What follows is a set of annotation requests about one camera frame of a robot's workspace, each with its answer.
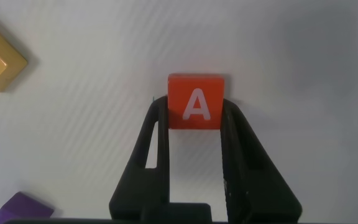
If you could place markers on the purple letter I block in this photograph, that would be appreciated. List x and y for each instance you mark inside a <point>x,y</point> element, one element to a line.
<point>22,210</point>

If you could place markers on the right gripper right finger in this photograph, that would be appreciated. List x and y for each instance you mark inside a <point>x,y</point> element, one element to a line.
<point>256,189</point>

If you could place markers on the orange letter A block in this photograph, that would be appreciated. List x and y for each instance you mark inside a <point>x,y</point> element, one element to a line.
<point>196,101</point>

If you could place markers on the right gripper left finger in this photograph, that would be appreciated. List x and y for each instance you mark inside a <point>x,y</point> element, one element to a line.
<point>145,186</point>

